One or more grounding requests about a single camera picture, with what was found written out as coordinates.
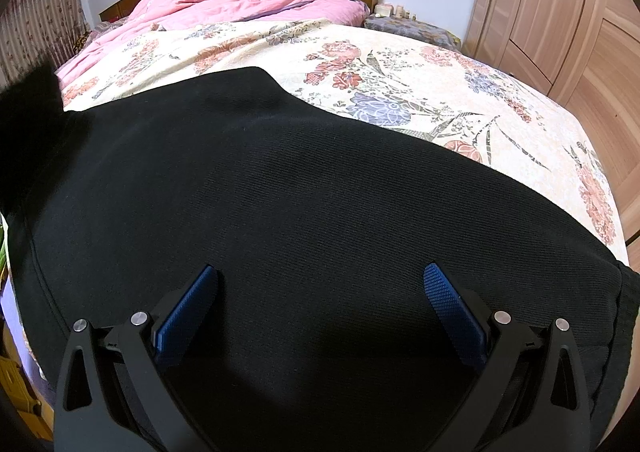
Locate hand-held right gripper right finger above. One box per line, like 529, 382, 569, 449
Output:
422, 262, 592, 452

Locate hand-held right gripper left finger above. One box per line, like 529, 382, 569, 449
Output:
52, 263, 226, 452

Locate black pants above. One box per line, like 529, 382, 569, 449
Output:
0, 60, 640, 452

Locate yellow crate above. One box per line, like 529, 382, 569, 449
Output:
0, 354, 38, 415

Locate floral bed sheet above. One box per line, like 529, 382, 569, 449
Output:
57, 18, 632, 263

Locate nightstand with floral cover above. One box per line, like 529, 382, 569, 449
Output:
362, 12, 463, 50

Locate light wooden wardrobe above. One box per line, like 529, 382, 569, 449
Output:
460, 0, 640, 253

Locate pink quilt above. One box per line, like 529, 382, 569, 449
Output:
54, 0, 372, 78

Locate small wooden nightstand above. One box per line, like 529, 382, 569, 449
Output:
98, 0, 151, 24

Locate floral curtain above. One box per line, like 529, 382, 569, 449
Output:
0, 0, 88, 88

